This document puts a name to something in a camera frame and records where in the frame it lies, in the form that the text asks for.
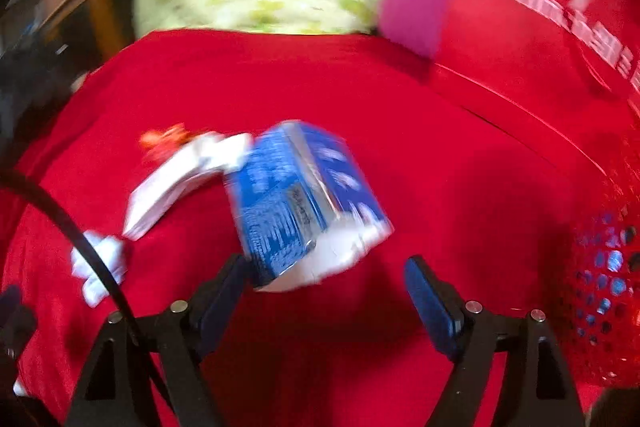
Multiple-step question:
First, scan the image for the red blanket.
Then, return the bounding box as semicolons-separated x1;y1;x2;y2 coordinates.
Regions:
0;29;640;427

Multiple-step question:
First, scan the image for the red plastic mesh basket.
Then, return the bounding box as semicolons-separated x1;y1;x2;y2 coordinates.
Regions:
550;147;640;388

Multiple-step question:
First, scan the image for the red paper gift bag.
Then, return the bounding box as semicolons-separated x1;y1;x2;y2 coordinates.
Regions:
430;0;640;188

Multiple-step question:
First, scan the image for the black cable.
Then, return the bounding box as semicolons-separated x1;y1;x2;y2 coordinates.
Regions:
0;169;171;403

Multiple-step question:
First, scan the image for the white tissue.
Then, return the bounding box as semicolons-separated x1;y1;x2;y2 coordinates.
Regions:
70;231;128;308

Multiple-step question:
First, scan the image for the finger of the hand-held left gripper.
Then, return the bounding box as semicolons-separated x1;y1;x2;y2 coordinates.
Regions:
0;284;38;363

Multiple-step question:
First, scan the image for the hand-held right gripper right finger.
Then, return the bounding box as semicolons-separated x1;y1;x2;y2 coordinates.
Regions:
404;256;586;427

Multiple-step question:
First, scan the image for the black puffer jacket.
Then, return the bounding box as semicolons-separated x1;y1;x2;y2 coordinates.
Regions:
0;42;76;148

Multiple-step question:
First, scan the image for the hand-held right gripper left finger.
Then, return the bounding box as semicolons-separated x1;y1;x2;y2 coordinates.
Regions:
65;254;248;427

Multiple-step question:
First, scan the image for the orange and white carton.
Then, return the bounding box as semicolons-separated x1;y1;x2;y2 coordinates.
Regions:
122;132;256;242

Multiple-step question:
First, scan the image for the red snack wrapper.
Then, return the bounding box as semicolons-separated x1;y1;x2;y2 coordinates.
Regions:
139;123;193;162

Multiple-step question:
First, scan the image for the blue white milk carton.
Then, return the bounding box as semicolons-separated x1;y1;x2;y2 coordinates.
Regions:
223;119;396;294

